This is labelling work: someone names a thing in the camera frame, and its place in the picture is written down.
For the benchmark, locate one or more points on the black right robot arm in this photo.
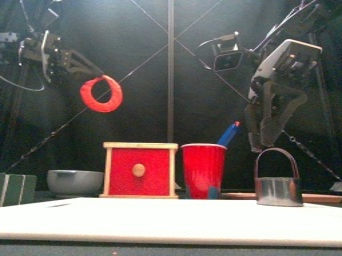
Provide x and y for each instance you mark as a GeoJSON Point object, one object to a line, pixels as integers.
{"type": "Point", "coordinates": [308, 16]}

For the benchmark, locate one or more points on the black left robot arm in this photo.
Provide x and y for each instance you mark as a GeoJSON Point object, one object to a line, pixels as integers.
{"type": "Point", "coordinates": [11, 20]}

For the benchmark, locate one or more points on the red drawer with wooden knob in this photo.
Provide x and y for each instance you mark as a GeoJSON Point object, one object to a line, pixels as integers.
{"type": "Point", "coordinates": [139, 171]}

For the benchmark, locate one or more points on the grey bowl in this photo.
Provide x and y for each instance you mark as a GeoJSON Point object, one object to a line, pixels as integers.
{"type": "Point", "coordinates": [74, 181]}

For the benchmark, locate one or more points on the blue tool with red tip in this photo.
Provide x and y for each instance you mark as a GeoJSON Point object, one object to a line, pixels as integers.
{"type": "Point", "coordinates": [229, 134]}

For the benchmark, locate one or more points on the red plastic cup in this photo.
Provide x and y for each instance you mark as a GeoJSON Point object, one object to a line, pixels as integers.
{"type": "Point", "coordinates": [202, 170]}

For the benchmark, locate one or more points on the white cutting board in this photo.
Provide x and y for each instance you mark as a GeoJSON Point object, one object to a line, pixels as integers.
{"type": "Point", "coordinates": [169, 220]}

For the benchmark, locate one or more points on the green box with white stripes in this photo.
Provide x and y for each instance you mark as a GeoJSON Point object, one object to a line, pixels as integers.
{"type": "Point", "coordinates": [15, 188]}

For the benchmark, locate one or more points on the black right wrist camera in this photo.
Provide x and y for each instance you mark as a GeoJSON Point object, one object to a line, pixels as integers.
{"type": "Point", "coordinates": [228, 55]}

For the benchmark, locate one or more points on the grey vertical frame pole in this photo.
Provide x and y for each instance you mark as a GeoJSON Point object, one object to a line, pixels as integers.
{"type": "Point", "coordinates": [170, 66]}

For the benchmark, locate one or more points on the wooden drawer box frame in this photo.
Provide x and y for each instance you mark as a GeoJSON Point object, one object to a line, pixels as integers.
{"type": "Point", "coordinates": [107, 170]}

